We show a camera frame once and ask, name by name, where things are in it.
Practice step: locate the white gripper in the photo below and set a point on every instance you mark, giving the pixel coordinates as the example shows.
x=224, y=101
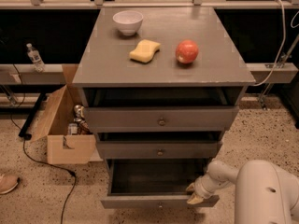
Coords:
x=202, y=186

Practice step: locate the clear plastic water bottle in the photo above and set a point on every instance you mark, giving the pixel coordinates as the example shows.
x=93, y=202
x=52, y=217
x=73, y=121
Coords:
x=35, y=57

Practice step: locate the red apple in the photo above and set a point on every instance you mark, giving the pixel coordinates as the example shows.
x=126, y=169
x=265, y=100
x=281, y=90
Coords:
x=187, y=51

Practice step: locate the grey middle drawer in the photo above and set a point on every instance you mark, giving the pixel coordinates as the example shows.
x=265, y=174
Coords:
x=150, y=150

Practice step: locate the cardboard box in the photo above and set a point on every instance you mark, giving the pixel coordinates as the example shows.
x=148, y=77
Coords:
x=62, y=147

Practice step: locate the grey bottom drawer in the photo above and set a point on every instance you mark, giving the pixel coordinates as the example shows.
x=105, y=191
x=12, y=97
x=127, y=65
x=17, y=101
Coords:
x=151, y=183

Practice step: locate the yellow sponge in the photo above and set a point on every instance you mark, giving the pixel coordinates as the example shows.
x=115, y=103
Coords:
x=144, y=51

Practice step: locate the grey drawer cabinet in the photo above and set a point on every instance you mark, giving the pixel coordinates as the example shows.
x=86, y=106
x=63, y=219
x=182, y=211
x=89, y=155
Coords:
x=107, y=77

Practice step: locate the white bowl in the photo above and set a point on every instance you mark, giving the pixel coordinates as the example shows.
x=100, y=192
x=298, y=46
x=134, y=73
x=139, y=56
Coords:
x=128, y=22

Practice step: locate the grey drawer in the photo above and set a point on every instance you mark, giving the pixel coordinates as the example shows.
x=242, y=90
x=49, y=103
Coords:
x=150, y=150
x=151, y=183
x=159, y=119

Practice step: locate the cans inside box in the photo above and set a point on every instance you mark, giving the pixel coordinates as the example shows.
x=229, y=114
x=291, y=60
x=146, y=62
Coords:
x=79, y=124

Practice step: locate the tan shoe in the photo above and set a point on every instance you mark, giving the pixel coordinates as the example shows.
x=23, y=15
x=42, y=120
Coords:
x=8, y=183

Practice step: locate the grey top drawer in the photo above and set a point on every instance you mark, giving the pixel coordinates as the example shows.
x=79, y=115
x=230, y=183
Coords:
x=159, y=119

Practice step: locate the black table leg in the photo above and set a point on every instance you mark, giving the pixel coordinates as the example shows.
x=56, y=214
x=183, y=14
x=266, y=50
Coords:
x=23, y=132

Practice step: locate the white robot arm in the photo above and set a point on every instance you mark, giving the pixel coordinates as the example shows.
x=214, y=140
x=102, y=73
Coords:
x=264, y=192

